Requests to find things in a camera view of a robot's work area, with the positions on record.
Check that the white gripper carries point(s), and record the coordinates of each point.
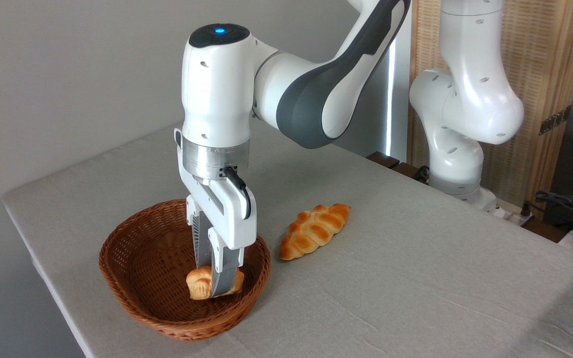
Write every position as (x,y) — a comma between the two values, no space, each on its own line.
(234,219)

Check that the round bread roll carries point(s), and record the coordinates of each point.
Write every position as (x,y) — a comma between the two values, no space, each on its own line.
(199,283)

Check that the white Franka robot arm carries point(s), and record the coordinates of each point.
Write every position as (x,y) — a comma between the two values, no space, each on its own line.
(217,99)

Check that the brown wicker basket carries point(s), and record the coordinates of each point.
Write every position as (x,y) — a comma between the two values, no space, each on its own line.
(157,278)

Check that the long braided bread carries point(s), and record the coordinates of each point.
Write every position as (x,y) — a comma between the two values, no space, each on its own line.
(314,229)

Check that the grey tablecloth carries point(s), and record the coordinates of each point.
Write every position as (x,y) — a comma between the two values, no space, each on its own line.
(391,288)

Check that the dark wooden furniture edge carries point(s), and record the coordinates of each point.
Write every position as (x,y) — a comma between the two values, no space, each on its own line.
(391,163)

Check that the white vertical light strip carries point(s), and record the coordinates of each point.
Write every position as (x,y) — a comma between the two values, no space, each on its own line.
(391,129)

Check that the dark metal hinge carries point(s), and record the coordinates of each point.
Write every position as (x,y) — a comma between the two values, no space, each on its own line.
(555,120)

